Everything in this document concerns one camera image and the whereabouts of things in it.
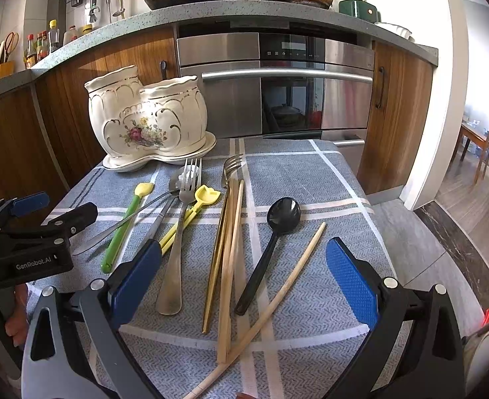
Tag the red cap sauce bottle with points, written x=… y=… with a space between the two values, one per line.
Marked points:
x=30 y=54

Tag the green yellow tulip spoon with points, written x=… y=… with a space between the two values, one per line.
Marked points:
x=141 y=190

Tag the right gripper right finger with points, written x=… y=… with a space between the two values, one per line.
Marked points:
x=431 y=364

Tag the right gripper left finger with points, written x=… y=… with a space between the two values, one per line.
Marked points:
x=54 y=362

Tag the wooden dining chair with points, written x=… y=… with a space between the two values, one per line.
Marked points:
x=466 y=136

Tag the silver fork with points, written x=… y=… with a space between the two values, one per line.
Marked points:
x=169 y=300

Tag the gold fork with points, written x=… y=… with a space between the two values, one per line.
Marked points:
x=230 y=165

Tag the white floral ceramic utensil holder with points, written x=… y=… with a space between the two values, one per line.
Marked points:
x=136 y=123

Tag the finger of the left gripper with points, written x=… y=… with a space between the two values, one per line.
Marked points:
x=20 y=206
x=72 y=222

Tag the yellow cap oil bottle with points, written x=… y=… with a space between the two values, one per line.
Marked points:
x=54 y=36

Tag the grey speckled countertop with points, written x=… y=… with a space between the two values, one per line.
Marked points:
x=223 y=10

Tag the person's left hand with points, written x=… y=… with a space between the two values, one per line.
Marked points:
x=16 y=326

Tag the black plastic spoon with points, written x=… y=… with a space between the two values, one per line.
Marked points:
x=283 y=217

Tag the stainless steel oven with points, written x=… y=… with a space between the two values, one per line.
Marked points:
x=283 y=86

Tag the white bowl on counter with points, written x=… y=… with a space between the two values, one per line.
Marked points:
x=401 y=31

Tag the yellow tulip training chopsticks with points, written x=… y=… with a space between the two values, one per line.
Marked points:
x=204 y=196

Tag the silver spoon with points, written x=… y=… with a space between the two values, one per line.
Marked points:
x=177 y=179

